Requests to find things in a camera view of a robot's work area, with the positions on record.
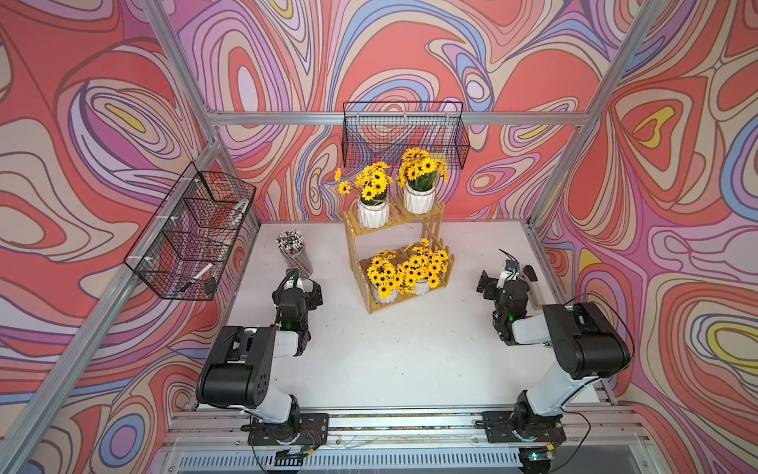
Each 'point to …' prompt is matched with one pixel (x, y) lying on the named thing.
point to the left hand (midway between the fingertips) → (302, 284)
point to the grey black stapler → (535, 291)
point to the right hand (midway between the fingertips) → (498, 279)
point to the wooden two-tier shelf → (402, 259)
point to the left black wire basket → (181, 253)
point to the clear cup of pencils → (291, 243)
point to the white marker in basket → (196, 277)
